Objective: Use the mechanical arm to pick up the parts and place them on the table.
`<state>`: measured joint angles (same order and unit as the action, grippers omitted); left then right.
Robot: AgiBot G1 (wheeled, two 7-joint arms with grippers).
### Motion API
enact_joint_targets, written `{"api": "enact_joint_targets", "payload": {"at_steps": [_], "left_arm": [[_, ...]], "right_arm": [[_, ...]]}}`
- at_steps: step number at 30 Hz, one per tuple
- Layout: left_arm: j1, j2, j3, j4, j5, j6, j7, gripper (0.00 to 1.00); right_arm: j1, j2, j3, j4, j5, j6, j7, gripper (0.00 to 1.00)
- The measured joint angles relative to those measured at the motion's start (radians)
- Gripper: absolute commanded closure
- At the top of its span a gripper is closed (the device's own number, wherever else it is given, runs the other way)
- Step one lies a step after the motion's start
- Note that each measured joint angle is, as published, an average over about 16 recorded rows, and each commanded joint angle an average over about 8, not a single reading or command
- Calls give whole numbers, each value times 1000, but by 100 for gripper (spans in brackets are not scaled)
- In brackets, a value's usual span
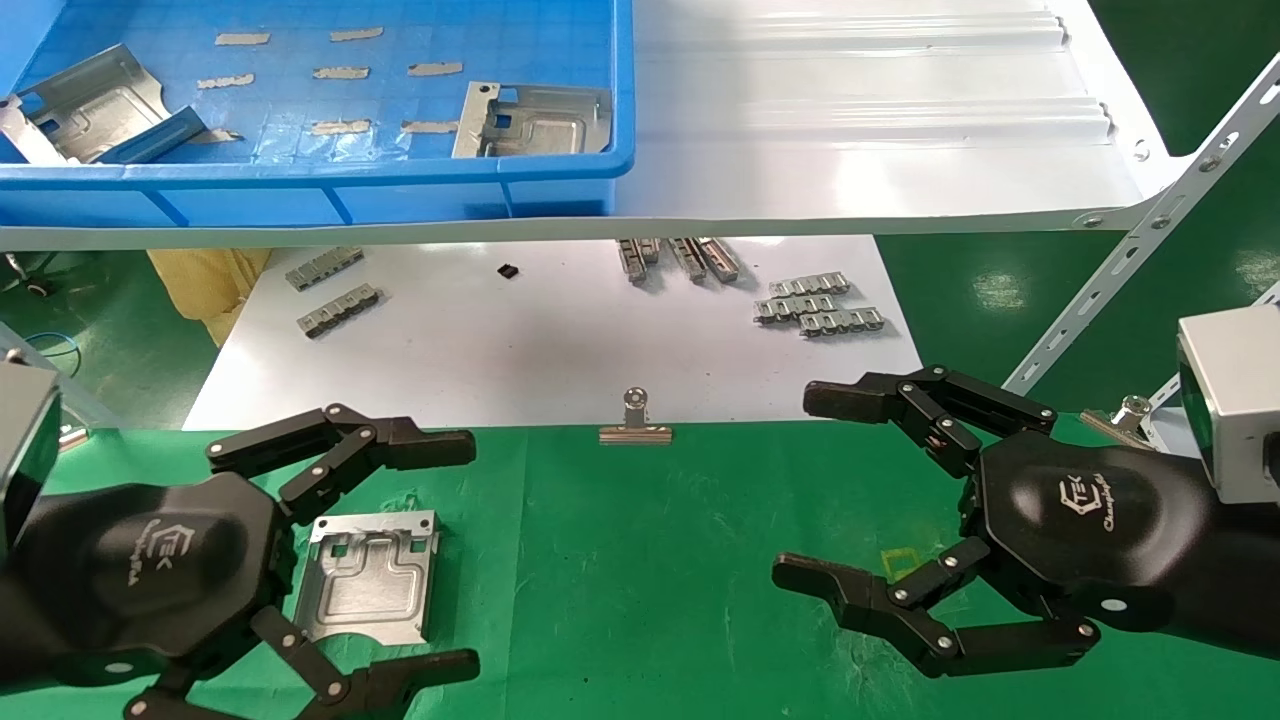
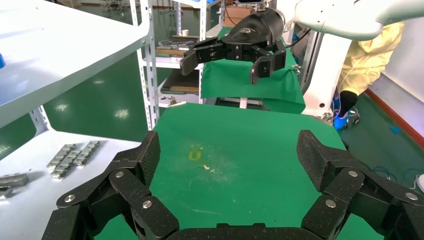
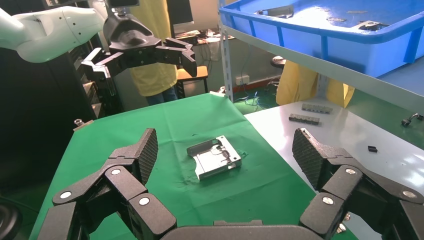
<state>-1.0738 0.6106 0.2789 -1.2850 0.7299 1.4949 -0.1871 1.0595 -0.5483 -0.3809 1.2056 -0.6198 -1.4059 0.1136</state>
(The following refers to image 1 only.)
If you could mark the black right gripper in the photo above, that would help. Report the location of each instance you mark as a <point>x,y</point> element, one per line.
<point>1090,520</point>

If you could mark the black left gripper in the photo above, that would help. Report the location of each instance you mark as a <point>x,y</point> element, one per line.
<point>150,570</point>

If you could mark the stamped sheet metal bracket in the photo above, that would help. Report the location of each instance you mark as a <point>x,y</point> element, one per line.
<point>95,110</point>
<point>370,590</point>
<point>545,125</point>

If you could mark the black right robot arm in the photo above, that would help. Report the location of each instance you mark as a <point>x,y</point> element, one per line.
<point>1250,580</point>

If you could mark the white board sheet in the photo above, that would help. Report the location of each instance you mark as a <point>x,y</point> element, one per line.
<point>520,350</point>

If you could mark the green table mat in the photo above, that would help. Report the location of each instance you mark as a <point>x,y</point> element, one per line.
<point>650,560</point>

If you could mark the yellow plastic bag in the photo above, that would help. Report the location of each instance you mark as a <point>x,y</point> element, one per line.
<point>205,285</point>

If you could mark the white metal shelf panel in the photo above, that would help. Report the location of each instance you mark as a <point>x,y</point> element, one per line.
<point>860,150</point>

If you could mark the white perforated angle bar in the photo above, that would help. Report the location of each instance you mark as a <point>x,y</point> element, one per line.
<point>1150,225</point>

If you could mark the blue plastic bin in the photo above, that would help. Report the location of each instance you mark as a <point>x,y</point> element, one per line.
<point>300,190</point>

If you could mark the grey tape strip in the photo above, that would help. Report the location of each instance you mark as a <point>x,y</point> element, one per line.
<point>241,39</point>
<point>225,81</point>
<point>218,135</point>
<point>356,34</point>
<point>341,72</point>
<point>339,127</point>
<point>428,126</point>
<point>435,69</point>

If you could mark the black caster wheel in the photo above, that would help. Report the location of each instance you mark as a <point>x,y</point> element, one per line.
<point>35,285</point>

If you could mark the grey metal rail strip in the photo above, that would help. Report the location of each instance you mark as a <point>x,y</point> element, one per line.
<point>338,311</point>
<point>325,268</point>

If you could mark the silver slide rail piece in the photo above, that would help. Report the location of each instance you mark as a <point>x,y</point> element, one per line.
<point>631,262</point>
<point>651,250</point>
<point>688,260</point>
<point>720,260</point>

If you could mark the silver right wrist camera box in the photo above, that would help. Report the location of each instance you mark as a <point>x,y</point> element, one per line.
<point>1240,400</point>

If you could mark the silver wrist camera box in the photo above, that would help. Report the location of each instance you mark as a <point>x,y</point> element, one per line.
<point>1240,400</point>
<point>25,445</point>

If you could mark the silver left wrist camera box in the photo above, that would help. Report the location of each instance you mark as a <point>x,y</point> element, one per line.
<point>25,445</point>

